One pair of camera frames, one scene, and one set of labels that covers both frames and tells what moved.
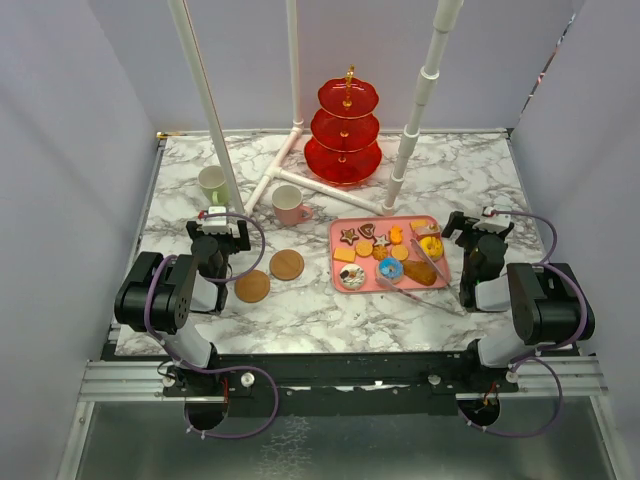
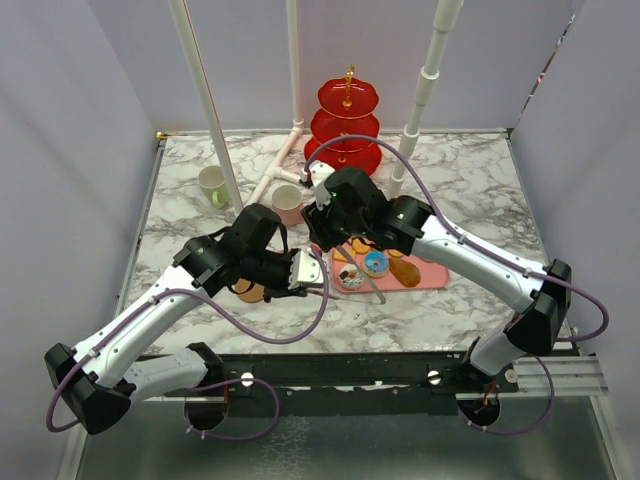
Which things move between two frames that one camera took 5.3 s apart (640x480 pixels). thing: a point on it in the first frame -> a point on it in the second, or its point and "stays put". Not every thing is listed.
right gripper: (459, 221) -> (316, 222)
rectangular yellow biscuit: (343, 254) stays put
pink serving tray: (384, 252) stays put
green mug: (214, 185) stays put
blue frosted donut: (390, 269) -> (376, 263)
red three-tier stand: (344, 150) stays put
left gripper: (237, 243) -> (283, 291)
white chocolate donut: (352, 276) stays put
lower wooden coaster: (252, 286) stays put
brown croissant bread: (419, 272) -> (405, 272)
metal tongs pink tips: (456, 310) -> (374, 300)
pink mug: (288, 207) stays put
